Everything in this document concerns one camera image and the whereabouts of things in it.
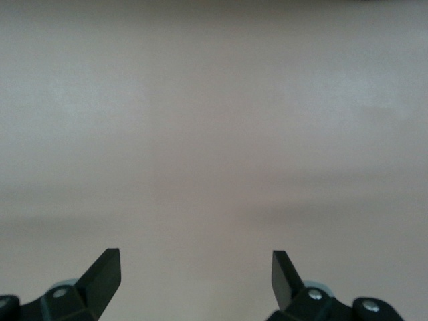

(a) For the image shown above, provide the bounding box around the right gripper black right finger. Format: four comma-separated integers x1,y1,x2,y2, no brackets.
265,249,355,321

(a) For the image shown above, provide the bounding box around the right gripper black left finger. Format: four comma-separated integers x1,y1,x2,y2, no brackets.
18,247,122,321

